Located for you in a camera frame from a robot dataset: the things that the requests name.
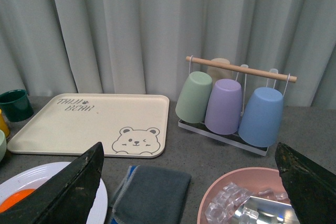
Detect beige bear tray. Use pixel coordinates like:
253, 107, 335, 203
7, 93, 170, 158

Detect white cup rack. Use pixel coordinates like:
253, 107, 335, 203
177, 55, 298, 156

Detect beige cup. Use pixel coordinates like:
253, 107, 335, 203
206, 58, 233, 86

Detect blue cup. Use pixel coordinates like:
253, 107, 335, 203
238, 87, 284, 147

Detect purple cup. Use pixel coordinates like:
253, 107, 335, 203
205, 79, 243, 135

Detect clear ice cubes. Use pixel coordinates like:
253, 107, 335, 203
205, 182, 288, 223

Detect light green cup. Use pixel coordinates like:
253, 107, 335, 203
175, 71, 213, 123

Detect pink bowl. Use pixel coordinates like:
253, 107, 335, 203
197, 167, 285, 223

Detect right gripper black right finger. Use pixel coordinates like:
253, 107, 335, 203
275, 143, 335, 223

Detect yellow mug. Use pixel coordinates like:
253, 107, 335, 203
0, 110, 10, 138

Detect white round plate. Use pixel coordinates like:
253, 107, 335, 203
1, 162, 108, 224

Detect orange mandarin fruit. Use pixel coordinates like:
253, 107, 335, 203
1, 188, 35, 213

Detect grey folded cloth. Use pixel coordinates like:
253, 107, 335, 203
111, 165, 192, 223

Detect metal ice scoop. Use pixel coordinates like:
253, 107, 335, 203
231, 196, 299, 223

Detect light green bowl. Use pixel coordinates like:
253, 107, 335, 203
0, 130, 7, 161

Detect dark green mug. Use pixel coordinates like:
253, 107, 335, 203
1, 89, 34, 122

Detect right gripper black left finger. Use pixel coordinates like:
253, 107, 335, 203
1, 142, 104, 223

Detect grey white curtain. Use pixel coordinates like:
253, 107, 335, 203
1, 0, 335, 109

